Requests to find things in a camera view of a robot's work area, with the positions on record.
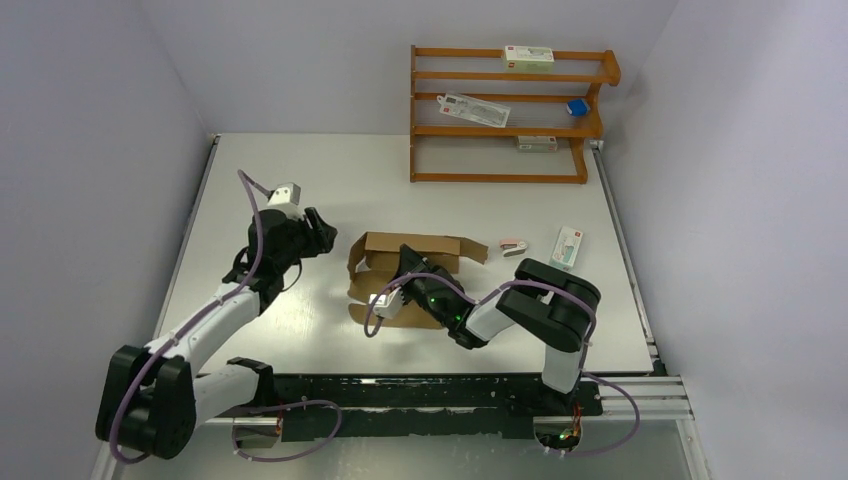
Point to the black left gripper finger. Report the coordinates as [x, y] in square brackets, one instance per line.
[316, 241]
[313, 218]

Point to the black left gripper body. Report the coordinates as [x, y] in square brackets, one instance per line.
[287, 257]

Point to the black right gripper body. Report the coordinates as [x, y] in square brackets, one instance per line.
[416, 292]

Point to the brown cardboard box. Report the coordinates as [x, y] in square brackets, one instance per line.
[374, 259]

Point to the orange wooden shelf rack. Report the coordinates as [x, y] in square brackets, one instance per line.
[447, 149]

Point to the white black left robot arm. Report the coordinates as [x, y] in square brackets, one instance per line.
[155, 396]

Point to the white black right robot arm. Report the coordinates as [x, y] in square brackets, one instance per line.
[554, 306]

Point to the white flat box bottom shelf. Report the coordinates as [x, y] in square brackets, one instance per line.
[537, 144]

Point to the white green box top shelf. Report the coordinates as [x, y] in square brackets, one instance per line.
[528, 59]

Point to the clear plastic packet on shelf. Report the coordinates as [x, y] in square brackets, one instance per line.
[474, 110]

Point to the blue small object on shelf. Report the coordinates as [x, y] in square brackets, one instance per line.
[578, 107]

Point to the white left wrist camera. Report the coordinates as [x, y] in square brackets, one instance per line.
[286, 199]

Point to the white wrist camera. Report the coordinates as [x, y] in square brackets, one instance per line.
[286, 199]
[387, 305]

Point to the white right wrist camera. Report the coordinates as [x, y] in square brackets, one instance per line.
[387, 305]

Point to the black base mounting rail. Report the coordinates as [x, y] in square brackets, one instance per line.
[424, 405]

